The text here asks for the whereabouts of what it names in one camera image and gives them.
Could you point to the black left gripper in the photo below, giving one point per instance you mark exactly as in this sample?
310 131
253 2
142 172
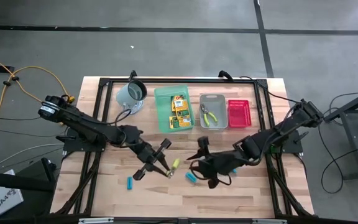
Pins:
147 152

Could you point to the grey plastic bin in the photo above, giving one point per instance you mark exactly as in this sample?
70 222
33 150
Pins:
221 105

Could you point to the red plastic mesh basket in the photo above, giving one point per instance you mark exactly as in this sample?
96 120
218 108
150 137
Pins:
239 113

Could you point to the green translucent plastic bin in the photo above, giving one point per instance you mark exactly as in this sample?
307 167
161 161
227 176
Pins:
163 109

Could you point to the silver metal bracket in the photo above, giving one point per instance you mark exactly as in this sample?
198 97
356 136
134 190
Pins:
269 221
96 221

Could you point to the black floor stand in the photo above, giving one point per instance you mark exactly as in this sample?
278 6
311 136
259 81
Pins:
11 182

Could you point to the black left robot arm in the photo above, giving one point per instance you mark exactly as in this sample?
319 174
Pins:
82 124

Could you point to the yellow green Crayola crayon box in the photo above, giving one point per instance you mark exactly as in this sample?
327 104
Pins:
179 97
182 122
180 105

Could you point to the grey metal mug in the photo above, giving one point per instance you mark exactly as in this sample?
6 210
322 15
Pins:
129 95

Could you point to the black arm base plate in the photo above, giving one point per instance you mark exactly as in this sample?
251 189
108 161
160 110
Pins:
73 146
294 148

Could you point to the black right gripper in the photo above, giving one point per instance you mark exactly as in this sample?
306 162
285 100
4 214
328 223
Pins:
222 163

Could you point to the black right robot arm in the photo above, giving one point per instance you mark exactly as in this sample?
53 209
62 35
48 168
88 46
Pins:
275 132

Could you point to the blue eraser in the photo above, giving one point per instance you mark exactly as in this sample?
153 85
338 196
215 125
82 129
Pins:
191 178
129 183
234 171

